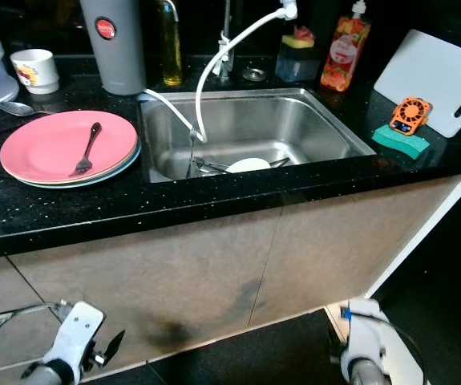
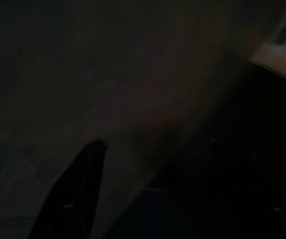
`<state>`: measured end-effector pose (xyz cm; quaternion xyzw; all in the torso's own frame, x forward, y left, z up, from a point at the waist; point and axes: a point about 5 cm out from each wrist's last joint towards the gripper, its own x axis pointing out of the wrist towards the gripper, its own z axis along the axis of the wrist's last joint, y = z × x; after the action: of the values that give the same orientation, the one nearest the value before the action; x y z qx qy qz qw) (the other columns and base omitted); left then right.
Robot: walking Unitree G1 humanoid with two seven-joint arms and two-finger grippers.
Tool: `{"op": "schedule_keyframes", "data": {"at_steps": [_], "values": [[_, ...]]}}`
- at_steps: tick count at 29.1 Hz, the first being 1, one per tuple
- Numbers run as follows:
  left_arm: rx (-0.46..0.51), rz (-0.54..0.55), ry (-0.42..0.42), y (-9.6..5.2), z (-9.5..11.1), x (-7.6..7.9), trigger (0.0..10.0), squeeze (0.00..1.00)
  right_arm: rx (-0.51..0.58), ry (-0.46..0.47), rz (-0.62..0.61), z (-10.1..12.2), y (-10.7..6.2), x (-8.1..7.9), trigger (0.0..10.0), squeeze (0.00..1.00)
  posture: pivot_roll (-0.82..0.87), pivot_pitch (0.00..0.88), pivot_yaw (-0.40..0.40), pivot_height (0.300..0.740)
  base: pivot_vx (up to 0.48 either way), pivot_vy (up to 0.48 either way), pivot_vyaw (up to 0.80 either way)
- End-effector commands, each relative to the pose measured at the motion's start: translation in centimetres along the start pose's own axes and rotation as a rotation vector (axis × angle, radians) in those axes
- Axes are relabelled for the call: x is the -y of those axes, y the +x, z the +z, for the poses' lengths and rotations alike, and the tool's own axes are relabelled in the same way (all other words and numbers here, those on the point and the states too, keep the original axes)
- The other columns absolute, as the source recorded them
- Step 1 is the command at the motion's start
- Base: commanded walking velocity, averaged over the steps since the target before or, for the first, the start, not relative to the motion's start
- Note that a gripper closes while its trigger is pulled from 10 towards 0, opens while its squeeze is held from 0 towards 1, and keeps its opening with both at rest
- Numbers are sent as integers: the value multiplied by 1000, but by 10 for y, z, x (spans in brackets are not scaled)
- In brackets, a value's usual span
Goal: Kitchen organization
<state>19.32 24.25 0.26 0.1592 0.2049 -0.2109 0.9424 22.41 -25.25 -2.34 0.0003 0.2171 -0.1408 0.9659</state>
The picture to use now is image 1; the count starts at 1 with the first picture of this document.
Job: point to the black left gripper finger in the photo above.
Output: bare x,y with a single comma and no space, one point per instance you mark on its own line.
114,345

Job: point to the beige cabinet front panel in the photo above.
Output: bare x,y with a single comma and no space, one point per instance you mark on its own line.
182,265

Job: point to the light blue plate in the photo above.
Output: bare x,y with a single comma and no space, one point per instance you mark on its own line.
127,164

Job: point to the dark fork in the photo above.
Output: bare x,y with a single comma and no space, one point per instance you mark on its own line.
88,148

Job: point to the white dish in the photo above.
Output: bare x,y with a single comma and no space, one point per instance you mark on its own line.
248,165

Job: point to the metal utensils pile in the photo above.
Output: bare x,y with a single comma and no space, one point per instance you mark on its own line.
206,166

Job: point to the pink plate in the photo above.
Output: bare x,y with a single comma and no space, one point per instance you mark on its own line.
46,148

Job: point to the green sponge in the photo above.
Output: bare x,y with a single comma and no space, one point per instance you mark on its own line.
398,144

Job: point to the stainless steel sink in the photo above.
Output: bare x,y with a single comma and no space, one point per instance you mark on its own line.
294,124

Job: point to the metal spoon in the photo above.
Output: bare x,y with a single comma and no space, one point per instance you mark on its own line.
14,107

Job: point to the dark sponge holder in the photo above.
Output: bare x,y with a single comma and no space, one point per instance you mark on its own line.
296,66

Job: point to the round metal hole cover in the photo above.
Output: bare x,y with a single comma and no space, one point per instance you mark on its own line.
254,74

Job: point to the grey water filter canister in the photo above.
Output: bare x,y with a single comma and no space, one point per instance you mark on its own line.
114,60

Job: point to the white printed mug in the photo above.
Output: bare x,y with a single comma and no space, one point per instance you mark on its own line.
36,70

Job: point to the white cutting board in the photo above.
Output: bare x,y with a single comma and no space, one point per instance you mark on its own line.
430,70

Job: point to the red dish soap bottle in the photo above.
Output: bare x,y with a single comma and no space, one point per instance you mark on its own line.
345,52

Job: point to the yellow oil bottle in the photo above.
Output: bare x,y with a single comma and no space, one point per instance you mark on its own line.
171,52

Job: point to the yellow red sponge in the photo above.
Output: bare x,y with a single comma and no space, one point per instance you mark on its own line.
299,37

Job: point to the metal faucet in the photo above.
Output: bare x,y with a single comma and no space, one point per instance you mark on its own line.
226,44

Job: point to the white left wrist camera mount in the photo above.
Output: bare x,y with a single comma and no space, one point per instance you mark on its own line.
74,333

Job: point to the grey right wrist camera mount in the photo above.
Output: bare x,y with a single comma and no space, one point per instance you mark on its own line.
365,329

